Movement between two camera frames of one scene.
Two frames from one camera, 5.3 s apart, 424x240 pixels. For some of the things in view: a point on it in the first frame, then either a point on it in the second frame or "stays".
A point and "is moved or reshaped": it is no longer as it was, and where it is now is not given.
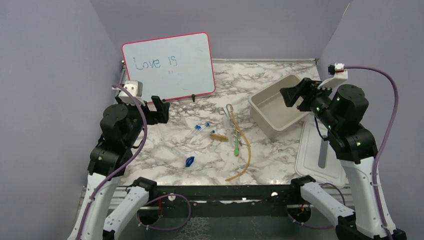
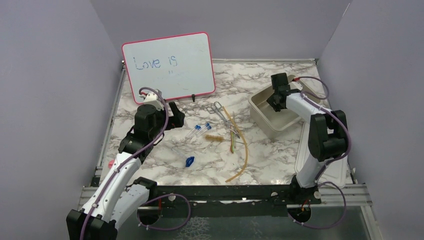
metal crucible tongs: x=221 y=110 → x=216 y=107
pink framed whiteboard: x=170 y=67 stays
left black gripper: x=161 y=115 → x=178 y=121
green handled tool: x=236 y=152 is moved or reshaped
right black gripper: x=307 y=88 → x=271 y=101
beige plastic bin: x=268 y=108 stays
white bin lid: x=316 y=157 stays
